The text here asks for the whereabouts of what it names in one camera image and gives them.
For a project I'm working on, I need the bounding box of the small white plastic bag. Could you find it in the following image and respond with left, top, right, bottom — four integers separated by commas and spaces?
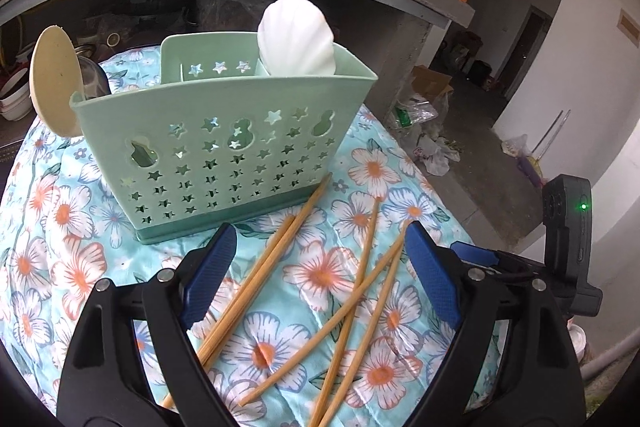
501, 134, 530, 158

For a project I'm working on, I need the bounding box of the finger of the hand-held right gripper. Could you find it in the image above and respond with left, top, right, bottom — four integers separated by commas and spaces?
449, 241, 551, 288

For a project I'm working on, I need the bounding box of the beige plastic spoon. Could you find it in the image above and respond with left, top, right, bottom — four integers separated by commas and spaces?
29, 24, 86, 138

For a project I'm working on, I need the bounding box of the pile of plastic bags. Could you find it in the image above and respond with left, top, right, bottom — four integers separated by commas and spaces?
387, 99, 463, 178

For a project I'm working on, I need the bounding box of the green plastic utensil holder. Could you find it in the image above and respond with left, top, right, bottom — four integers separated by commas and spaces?
69, 32, 378, 244

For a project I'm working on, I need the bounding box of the mop with metal pole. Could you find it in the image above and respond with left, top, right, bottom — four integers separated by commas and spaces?
517, 109, 572, 188

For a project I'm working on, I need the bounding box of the cardboard box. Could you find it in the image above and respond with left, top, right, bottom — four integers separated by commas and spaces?
407, 66, 453, 108

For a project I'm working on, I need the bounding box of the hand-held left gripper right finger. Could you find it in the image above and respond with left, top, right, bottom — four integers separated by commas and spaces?
404, 222, 586, 427

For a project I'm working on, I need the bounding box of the floral blue blanket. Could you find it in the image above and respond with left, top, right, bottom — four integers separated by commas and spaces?
0, 49, 506, 427

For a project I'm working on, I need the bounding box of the stack of white bowls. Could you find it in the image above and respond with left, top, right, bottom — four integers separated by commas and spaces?
0, 67, 36, 122

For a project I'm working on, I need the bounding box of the black bin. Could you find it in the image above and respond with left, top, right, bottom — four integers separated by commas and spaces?
470, 59, 493, 88

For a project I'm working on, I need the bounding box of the white scalloped spoon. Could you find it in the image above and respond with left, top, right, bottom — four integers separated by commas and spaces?
256, 0, 337, 78

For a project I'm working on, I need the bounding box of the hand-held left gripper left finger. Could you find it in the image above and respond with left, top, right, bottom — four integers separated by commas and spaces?
56, 222, 238, 427

